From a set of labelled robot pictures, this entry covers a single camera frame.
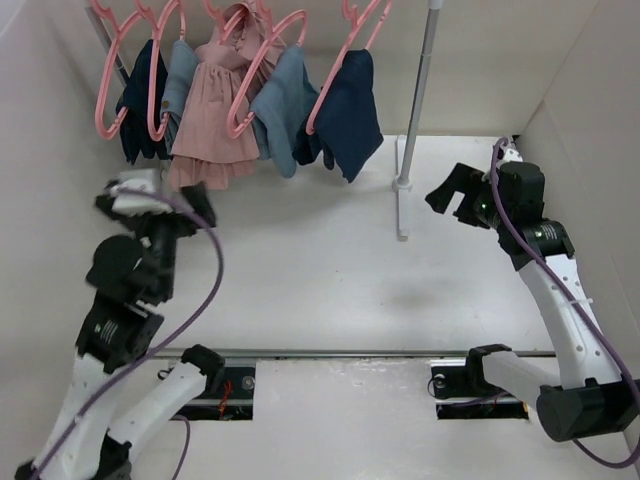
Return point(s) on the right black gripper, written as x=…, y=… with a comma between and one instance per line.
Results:
x=464, y=178

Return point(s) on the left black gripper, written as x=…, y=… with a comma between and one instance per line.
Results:
x=199, y=197

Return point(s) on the dark blue jeans trousers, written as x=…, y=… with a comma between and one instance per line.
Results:
x=350, y=155

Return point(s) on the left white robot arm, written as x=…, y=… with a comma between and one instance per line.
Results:
x=131, y=273

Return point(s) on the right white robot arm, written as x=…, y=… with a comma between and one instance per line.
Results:
x=589, y=396

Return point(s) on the pink hanger with light jeans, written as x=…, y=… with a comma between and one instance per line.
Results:
x=235, y=127

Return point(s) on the pink hanger with dress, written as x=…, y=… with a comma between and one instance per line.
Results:
x=229, y=24

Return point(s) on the pink hanging dress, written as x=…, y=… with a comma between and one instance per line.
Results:
x=202, y=150

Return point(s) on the right white rack foot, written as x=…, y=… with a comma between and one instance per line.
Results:
x=402, y=192

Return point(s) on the dark blue hanging garment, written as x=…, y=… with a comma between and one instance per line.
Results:
x=134, y=135

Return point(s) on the light blue hanging jeans right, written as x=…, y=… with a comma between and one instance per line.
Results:
x=281, y=107

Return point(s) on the light blue hanging jeans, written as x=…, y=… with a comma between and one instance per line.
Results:
x=182, y=66
x=281, y=107

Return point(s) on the light blue hanging jeans left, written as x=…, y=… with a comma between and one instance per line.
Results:
x=182, y=66

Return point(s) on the right grey rack pole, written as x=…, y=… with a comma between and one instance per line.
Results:
x=435, y=7

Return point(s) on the grey rack pole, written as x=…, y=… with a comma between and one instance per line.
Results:
x=106, y=40
x=435, y=7

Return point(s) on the left grey rack pole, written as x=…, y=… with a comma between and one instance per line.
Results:
x=106, y=40

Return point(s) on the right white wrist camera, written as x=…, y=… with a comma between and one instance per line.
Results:
x=508, y=151

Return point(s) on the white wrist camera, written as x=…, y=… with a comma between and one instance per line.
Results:
x=508, y=151
x=137, y=192

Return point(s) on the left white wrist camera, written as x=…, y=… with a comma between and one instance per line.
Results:
x=137, y=192

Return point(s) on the aluminium rail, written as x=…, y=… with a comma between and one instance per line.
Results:
x=283, y=354

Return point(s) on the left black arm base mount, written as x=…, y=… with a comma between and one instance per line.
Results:
x=229, y=398

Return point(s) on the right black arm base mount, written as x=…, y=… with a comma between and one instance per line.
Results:
x=458, y=399

